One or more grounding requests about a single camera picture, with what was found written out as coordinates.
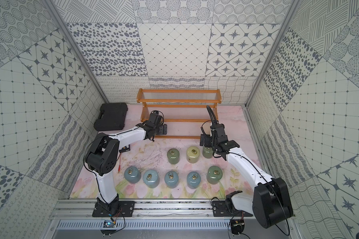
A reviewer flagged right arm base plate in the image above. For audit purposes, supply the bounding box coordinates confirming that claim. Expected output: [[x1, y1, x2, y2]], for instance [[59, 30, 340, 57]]
[[210, 199, 253, 217]]

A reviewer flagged black connector board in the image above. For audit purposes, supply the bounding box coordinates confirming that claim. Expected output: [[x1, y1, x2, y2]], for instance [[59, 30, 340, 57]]
[[119, 145, 131, 153]]

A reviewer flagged yellow canister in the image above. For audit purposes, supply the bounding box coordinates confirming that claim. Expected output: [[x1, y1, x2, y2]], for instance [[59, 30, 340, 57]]
[[186, 146, 200, 164]]

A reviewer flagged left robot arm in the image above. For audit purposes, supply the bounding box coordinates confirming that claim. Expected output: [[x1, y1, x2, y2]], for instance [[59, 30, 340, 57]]
[[83, 111, 165, 216]]

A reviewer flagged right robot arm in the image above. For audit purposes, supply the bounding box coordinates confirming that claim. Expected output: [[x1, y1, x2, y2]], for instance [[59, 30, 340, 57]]
[[200, 123, 294, 229]]

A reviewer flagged black plastic tool case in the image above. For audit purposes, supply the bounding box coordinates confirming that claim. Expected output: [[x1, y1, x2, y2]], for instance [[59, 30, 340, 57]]
[[94, 103, 128, 131]]

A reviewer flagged green canister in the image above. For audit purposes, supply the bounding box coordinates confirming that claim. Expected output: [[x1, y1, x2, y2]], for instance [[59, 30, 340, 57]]
[[167, 148, 180, 164], [206, 165, 223, 185], [202, 146, 213, 159]]

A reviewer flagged wooden three-tier shelf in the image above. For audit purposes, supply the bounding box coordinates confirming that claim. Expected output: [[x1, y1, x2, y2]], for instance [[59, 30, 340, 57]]
[[137, 89, 222, 139]]

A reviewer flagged aluminium mounting rail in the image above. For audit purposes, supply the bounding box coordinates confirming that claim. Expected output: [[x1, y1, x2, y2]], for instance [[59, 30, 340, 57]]
[[52, 198, 297, 220]]

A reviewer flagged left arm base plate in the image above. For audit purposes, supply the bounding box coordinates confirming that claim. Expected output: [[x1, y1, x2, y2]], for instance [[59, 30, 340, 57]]
[[92, 200, 136, 218]]

